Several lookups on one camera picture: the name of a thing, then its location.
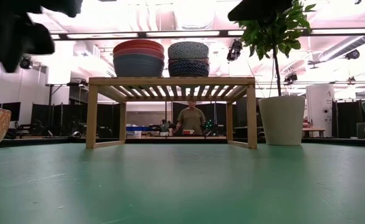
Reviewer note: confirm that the orange interior patterned bowl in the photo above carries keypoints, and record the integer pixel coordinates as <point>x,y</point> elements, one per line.
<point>188,49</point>

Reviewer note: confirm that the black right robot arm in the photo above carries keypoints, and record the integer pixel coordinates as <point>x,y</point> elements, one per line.
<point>257,9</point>

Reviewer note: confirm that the green leafy plant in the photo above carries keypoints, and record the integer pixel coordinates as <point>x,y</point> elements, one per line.
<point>276,34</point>

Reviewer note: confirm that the white cylindrical column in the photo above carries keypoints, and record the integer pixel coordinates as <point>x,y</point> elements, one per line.
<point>319,102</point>

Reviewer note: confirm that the plain pink bowl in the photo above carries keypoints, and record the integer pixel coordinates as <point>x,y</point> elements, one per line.
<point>139,53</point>

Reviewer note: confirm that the slatted wooden shelf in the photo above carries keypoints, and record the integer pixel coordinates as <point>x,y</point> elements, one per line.
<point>170,81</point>

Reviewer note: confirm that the black ceiling spotlight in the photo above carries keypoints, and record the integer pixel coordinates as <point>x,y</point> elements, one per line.
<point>25,63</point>
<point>290,77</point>
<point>352,54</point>
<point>235,49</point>

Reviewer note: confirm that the plain red bowl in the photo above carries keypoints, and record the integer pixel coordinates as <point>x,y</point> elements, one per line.
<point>139,44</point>

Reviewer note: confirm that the green table mat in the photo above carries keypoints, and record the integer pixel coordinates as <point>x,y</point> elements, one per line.
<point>182,186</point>

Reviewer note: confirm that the black overhead frame beam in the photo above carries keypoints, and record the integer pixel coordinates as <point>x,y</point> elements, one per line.
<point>61,36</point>

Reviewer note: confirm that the white plant pot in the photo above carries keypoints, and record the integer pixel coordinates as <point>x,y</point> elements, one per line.
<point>282,121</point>

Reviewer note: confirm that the plain slate blue bowl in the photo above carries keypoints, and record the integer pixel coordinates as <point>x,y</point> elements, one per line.
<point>139,67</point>

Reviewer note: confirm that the dark background monitor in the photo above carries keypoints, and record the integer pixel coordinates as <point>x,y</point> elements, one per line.
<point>10,111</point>

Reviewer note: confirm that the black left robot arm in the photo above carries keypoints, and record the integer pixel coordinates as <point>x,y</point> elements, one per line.
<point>11,37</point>

